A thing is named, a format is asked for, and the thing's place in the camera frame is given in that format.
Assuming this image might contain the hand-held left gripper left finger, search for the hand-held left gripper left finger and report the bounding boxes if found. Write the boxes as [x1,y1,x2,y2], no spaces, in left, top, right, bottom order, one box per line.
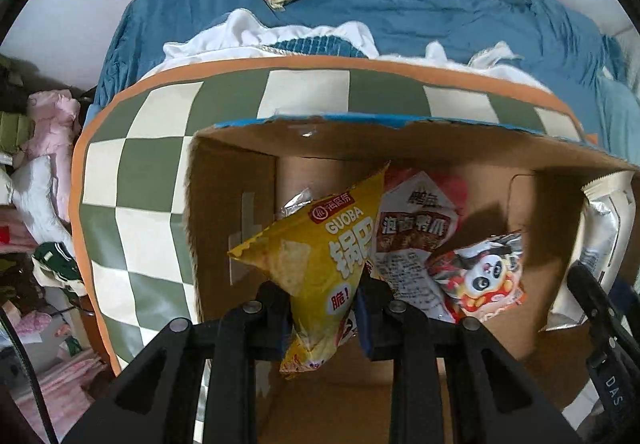
[62,281,292,444]

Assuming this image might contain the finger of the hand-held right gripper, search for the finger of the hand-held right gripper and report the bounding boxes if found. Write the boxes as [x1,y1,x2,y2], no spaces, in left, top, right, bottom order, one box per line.
[566,261,640,425]

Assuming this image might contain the white pillow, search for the white pillow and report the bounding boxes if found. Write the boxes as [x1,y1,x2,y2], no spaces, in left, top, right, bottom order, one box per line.
[612,24,640,90]

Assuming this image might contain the light blue blanket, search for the light blue blanket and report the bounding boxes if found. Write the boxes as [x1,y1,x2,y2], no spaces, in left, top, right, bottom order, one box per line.
[595,74,640,165]

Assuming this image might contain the blue knit cloth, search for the blue knit cloth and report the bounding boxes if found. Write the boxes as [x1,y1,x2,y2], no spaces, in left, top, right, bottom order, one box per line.
[270,35,368,59]

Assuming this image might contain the blue bed sheet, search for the blue bed sheet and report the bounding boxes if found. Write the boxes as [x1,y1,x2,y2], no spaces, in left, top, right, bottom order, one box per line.
[95,0,640,150]

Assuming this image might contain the yellow snack packet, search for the yellow snack packet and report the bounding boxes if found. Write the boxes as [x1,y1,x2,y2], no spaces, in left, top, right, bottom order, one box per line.
[227,161,391,380]

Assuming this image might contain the red and white snack packet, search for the red and white snack packet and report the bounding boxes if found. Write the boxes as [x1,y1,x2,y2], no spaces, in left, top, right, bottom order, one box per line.
[372,167,471,325]

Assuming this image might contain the small panda print snack packet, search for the small panda print snack packet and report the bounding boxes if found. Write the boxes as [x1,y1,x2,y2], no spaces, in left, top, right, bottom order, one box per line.
[425,230,528,323]

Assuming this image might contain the cream white snack packet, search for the cream white snack packet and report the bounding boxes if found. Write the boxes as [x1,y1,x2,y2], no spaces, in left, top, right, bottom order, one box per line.
[542,171,638,332]

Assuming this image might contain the pink patterned cloth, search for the pink patterned cloth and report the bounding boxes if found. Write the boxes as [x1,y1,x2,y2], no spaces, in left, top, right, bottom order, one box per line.
[20,349,108,444]

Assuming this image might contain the white cloth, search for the white cloth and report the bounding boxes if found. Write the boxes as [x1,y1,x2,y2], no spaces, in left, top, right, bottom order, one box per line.
[425,40,551,90]
[162,8,381,71]

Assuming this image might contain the white garment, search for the white garment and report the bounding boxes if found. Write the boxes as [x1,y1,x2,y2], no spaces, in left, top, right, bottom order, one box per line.
[10,157,76,245]

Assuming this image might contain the green checkered cushion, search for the green checkered cushion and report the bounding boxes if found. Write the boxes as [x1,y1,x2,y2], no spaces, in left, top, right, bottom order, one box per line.
[70,55,598,375]

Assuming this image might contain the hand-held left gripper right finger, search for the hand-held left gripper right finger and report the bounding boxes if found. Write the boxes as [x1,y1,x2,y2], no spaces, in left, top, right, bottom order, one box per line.
[353,274,582,444]

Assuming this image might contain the black cable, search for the black cable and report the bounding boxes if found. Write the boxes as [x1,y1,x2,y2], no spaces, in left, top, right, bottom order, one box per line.
[0,304,58,444]

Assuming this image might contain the olive green cushion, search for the olive green cushion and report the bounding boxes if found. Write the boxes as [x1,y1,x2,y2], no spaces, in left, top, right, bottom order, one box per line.
[0,111,36,152]

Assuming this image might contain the cardboard box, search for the cardboard box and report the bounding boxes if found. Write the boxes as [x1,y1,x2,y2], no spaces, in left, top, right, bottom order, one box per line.
[185,113,640,444]

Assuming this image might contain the silver foil snack packet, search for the silver foil snack packet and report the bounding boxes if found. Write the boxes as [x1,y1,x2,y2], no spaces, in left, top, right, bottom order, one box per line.
[279,189,314,221]

